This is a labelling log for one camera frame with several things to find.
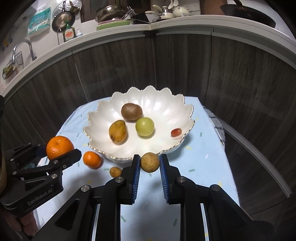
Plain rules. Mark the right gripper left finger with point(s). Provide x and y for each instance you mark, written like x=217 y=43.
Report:
x=94 y=213

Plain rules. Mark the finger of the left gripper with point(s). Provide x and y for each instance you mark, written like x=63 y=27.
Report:
x=37 y=149
x=66 y=160

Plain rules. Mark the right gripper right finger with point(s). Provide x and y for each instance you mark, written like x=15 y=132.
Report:
x=207 y=213

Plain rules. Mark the orange tangerine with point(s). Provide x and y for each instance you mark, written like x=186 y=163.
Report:
x=92 y=159
x=58 y=146

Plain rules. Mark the brown longan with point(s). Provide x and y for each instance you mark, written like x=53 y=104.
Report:
x=149 y=162
x=115 y=172

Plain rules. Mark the yellow mango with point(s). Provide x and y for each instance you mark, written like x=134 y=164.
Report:
x=118 y=131

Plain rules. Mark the red cherry tomato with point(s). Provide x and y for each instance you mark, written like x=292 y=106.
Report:
x=176 y=132

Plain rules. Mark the white kitchen countertop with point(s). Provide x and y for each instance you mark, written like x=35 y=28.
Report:
x=243 y=30

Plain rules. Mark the person left hand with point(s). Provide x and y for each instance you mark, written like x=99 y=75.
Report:
x=26 y=223

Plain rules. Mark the light blue patterned tablecloth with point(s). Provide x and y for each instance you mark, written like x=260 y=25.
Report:
x=201 y=158

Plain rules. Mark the brown kiwi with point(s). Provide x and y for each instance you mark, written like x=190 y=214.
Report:
x=131 y=112

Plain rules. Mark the white scalloped ceramic bowl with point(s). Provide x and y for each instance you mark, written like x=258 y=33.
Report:
x=167 y=111

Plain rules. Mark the green round fruit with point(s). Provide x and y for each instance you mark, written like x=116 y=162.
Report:
x=144 y=127

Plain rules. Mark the checkered white towel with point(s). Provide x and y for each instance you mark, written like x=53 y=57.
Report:
x=217 y=125

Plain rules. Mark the green dish soap bottle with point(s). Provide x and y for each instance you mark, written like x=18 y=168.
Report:
x=69 y=32

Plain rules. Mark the dark wood cabinet front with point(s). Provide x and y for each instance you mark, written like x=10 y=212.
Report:
x=250 y=89

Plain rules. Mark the teal tissue pack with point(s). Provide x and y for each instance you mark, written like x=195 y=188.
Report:
x=39 y=22

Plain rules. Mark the steel frying pan hanging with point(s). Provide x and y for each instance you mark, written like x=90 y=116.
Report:
x=59 y=22

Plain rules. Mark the green plate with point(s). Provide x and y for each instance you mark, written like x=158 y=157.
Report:
x=113 y=23

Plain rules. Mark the steel mixing bowl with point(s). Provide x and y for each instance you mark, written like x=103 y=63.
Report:
x=115 y=11

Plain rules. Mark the white teapot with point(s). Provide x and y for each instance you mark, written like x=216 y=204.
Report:
x=180 y=11

